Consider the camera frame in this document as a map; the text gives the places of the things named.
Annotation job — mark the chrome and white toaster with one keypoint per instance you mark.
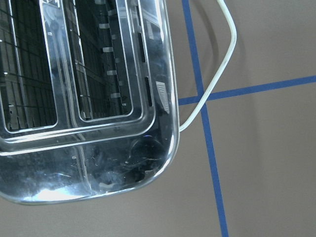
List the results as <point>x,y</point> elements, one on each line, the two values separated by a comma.
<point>88,100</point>

